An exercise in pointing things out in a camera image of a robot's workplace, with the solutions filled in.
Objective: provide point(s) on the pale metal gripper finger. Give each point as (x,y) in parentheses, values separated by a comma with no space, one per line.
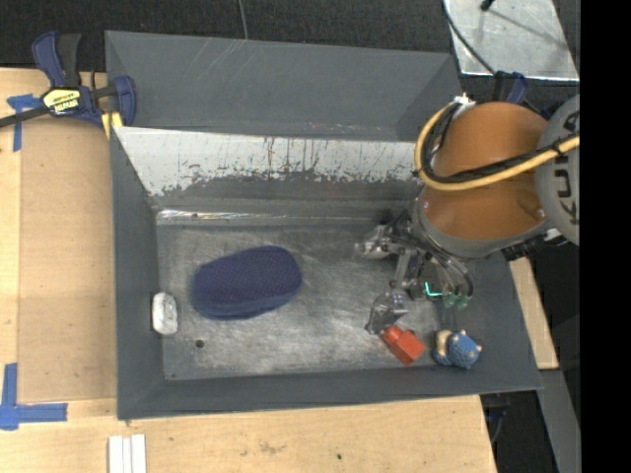
(374,247)
(387,311)

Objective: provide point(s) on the red toy block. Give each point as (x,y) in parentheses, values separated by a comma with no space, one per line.
(405,345)

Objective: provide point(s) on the blue toy bear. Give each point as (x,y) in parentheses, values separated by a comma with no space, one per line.
(458,350)

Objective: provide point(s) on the grey metal bin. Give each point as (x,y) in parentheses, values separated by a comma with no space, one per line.
(315,353)

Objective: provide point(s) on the dark blue oval sponge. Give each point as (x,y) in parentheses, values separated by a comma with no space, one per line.
(246,284)

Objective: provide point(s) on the pale wood board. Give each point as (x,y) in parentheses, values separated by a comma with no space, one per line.
(69,264)

